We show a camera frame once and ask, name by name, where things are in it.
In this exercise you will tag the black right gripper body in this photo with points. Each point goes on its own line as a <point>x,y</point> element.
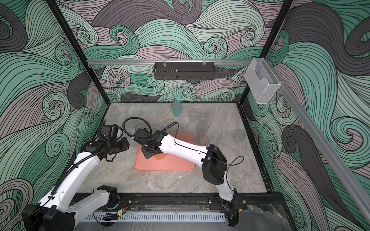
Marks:
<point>148,153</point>

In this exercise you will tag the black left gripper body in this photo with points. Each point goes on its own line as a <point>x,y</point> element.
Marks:
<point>119,146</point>

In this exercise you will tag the orange translucent cup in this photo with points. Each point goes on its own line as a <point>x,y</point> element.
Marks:
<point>159,156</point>

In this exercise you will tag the pink plastic tray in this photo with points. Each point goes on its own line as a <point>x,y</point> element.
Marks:
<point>166,162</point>

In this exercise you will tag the green translucent cup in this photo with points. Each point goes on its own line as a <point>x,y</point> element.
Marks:
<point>176,108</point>

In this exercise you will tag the pink translucent cup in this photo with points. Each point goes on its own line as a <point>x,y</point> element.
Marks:
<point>203,140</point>

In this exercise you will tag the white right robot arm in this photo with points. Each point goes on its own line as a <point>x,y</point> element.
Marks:
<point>209,158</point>

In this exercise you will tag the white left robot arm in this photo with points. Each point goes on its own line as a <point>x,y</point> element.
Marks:
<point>54,212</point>

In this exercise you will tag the clear glass middle left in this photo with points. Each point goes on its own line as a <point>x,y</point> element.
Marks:
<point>141,127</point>

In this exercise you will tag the clear glass right middle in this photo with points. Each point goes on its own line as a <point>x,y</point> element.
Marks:
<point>202,128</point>

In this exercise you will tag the grey translucent cup right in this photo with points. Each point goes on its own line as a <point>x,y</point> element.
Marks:
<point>239,136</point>

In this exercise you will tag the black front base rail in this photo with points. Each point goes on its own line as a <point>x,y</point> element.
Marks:
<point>239,199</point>

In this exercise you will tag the black perforated wall shelf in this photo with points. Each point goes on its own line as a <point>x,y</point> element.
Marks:
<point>190,71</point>

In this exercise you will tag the white slotted cable duct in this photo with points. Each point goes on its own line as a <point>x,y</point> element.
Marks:
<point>160,217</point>

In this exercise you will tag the clear acrylic wall holder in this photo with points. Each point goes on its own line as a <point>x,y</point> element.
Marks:
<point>262,79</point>

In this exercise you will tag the aluminium right wall rail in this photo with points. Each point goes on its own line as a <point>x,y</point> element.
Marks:
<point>294,94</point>

